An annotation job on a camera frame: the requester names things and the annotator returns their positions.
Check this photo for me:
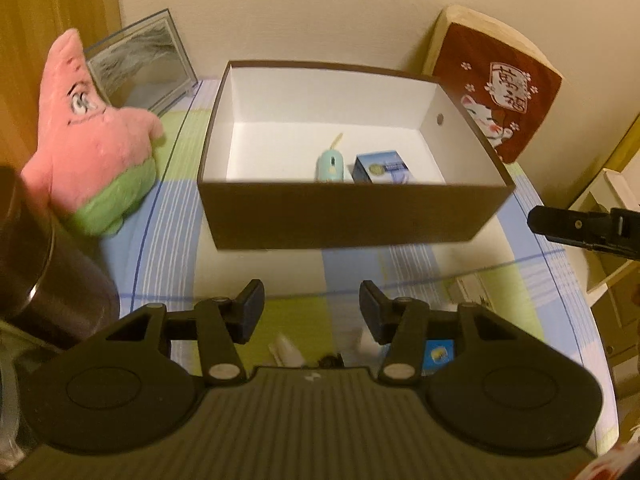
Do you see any pink star plush toy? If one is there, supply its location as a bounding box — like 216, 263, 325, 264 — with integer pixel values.
22, 28, 166, 237

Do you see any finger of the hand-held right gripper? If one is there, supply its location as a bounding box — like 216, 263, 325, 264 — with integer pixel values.
527, 204, 640, 262

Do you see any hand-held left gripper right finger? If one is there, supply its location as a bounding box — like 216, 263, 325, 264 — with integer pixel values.
359, 280, 519, 384

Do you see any small blue carton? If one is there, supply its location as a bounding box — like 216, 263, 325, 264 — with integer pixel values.
351, 149, 418, 185

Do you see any brown cardboard box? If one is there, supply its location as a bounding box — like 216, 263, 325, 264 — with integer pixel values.
196, 60, 517, 251

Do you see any checkered tablecloth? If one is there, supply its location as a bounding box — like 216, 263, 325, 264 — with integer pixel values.
100, 77, 601, 456

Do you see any red cat print cloth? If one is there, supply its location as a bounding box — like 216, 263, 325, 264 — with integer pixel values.
432, 22, 563, 164

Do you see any white wooden furniture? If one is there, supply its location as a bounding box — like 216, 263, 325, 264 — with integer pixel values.
570, 167, 640, 306

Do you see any glass picture frame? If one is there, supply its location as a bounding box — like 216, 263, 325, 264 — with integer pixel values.
82, 8, 198, 116

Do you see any dark cylindrical jar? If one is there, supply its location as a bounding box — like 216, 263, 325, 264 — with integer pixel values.
0, 165, 121, 356

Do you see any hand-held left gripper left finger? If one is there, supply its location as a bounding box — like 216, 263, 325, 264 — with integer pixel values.
105, 279, 265, 387

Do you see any teal toy figure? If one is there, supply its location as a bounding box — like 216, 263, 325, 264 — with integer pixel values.
315, 132, 347, 183

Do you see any wooden panel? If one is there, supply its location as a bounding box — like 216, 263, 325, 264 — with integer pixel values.
0, 0, 122, 173

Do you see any red cat cushion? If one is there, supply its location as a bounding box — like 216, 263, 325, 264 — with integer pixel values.
422, 4, 566, 161

